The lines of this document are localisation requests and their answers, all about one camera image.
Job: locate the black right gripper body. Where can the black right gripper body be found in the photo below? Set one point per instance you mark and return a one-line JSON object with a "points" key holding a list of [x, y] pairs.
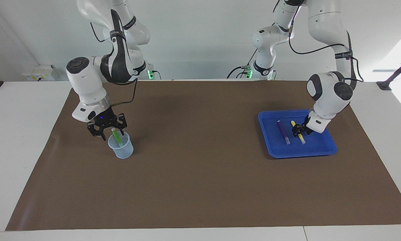
{"points": [[103, 118]]}

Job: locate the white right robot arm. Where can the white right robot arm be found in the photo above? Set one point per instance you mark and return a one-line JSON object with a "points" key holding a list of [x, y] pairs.
{"points": [[86, 80]]}

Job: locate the black angled stand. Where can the black angled stand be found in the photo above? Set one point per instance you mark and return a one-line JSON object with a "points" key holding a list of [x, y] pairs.
{"points": [[384, 85]]}

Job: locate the translucent plastic cup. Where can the translucent plastic cup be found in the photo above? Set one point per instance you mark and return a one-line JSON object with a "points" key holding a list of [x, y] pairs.
{"points": [[123, 152]]}

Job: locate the blue plastic tray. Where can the blue plastic tray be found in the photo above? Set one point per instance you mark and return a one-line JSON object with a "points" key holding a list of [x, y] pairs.
{"points": [[316, 147]]}

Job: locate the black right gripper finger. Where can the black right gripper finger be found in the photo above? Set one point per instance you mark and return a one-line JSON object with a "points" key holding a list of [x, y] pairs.
{"points": [[96, 132], [122, 122]]}

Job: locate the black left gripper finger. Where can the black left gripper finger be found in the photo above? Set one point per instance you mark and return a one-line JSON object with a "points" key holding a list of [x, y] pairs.
{"points": [[295, 131], [304, 130]]}

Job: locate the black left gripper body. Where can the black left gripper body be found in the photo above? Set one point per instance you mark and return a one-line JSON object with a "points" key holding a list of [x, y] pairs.
{"points": [[309, 125]]}

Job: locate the purple highlighter pen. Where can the purple highlighter pen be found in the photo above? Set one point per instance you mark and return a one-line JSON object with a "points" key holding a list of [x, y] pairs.
{"points": [[282, 131]]}

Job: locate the brown table mat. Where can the brown table mat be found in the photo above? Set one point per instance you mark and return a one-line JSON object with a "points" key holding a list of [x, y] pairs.
{"points": [[200, 184]]}

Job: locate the yellow highlighter pen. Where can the yellow highlighter pen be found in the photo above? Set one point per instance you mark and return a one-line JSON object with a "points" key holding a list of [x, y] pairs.
{"points": [[302, 139]]}

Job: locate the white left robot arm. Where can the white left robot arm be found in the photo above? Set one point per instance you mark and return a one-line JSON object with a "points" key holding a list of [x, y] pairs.
{"points": [[327, 100]]}

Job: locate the green highlighter pen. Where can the green highlighter pen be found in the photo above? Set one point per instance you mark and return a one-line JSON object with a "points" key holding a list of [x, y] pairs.
{"points": [[116, 136]]}

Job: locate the white wall socket box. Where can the white wall socket box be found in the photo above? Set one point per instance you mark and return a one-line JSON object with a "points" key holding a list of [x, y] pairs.
{"points": [[39, 73]]}

